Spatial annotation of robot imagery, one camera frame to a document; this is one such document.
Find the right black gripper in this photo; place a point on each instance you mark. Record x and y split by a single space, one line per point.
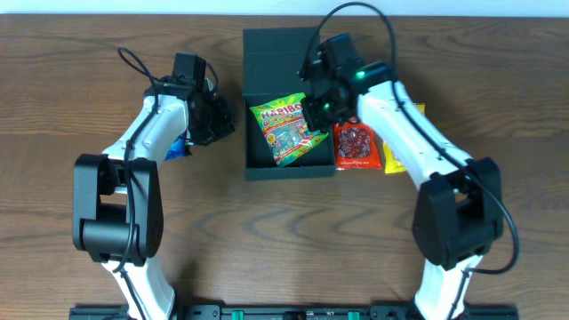
316 114

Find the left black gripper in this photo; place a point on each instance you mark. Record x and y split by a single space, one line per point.
220 121

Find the Haribo worms gummy bag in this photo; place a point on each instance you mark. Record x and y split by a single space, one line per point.
285 129

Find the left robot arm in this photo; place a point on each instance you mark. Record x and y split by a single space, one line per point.
118 216

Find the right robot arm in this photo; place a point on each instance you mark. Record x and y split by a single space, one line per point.
455 220

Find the blue Oreo cookie pack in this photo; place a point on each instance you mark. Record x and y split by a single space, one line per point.
179 148

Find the red Hacks candy bag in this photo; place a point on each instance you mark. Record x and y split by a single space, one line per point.
355 146

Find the dark green open box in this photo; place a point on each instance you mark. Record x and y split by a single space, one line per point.
272 58

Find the yellow Hacks candy bag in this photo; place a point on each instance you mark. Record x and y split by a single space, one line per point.
392 163

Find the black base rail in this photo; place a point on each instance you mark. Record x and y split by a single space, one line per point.
382 311

